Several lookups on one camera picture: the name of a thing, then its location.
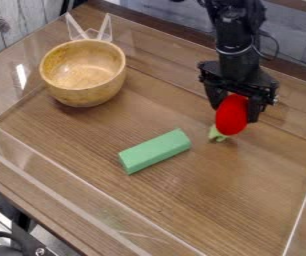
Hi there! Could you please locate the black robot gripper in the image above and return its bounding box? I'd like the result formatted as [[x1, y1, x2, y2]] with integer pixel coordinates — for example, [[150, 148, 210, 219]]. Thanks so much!
[[198, 48, 279, 123]]

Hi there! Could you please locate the red plush fruit green leaf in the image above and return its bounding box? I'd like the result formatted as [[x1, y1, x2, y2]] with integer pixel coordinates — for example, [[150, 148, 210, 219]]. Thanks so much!
[[208, 94, 248, 142]]

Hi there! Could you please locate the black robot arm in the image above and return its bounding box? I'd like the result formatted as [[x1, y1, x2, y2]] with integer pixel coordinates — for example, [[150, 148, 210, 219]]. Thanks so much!
[[198, 0, 279, 123]]

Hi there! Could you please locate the green rectangular foam block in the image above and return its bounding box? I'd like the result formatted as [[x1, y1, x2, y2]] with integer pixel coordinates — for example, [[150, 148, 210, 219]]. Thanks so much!
[[119, 129, 192, 175]]

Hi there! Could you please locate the light wooden bowl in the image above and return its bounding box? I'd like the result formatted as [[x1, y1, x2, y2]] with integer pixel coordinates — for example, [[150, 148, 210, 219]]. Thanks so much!
[[39, 39, 127, 107]]

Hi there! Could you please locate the black metal stand base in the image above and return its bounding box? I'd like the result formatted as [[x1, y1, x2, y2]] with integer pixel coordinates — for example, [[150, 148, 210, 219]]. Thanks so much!
[[12, 213, 57, 256]]

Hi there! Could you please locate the clear acrylic tray enclosure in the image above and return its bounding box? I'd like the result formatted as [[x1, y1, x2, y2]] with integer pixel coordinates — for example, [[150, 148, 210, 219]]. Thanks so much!
[[0, 12, 306, 256]]

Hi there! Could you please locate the clear acrylic corner bracket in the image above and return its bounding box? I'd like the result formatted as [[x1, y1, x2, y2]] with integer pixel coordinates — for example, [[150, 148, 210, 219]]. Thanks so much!
[[65, 13, 113, 42]]

